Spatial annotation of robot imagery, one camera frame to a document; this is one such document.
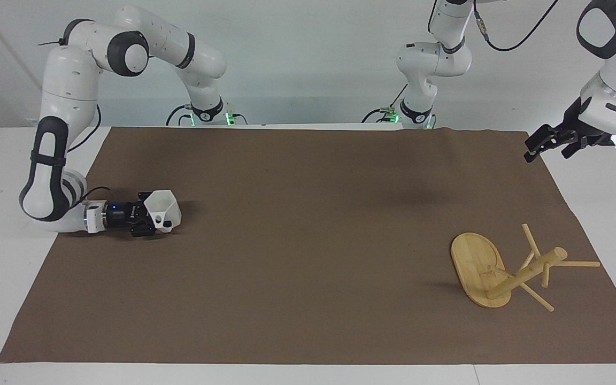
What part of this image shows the black cable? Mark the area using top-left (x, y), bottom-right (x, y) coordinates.
top-left (66, 104), bottom-right (102, 154)
top-left (165, 104), bottom-right (195, 127)
top-left (361, 82), bottom-right (410, 124)
top-left (80, 186), bottom-right (112, 205)
top-left (473, 0), bottom-right (560, 53)

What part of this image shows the white faceted cup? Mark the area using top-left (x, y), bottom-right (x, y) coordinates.
top-left (143, 189), bottom-right (182, 234)

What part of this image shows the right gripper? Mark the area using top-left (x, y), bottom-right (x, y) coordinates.
top-left (105, 190), bottom-right (173, 238)

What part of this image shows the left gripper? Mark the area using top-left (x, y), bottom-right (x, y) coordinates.
top-left (523, 96), bottom-right (614, 163)

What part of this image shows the wooden cup rack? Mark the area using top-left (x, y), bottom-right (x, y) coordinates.
top-left (450, 223), bottom-right (602, 313)

